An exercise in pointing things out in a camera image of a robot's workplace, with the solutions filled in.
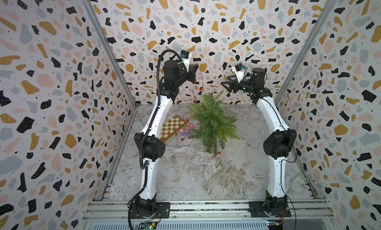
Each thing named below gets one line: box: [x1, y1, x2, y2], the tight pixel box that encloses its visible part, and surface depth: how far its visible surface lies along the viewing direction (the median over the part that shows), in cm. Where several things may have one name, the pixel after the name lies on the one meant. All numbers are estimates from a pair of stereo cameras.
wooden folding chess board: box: [159, 114, 189, 145], surface depth 106 cm
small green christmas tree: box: [186, 90, 242, 158], surface depth 78 cm
